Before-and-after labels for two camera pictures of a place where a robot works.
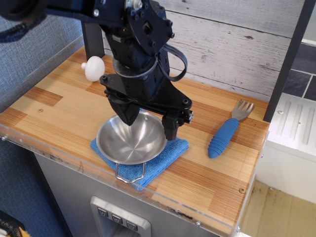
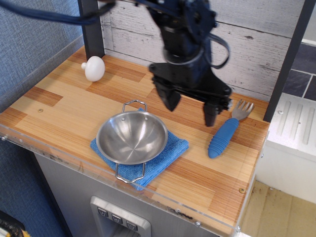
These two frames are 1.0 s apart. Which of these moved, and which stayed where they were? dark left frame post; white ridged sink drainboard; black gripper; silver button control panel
Moved: black gripper
Stayed: white ridged sink drainboard; silver button control panel; dark left frame post
